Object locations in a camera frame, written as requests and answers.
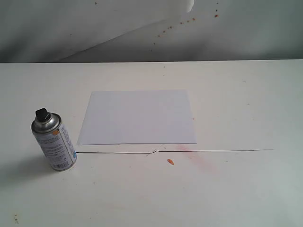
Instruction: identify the silver spray can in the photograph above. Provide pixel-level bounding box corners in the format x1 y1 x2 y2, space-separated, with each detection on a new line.
31 108 77 171

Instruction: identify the small orange crumb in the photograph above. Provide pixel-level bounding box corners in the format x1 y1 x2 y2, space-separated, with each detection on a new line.
167 159 175 166

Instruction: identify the white paper sheet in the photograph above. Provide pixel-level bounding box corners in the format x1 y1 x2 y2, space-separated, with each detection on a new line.
78 90 196 145

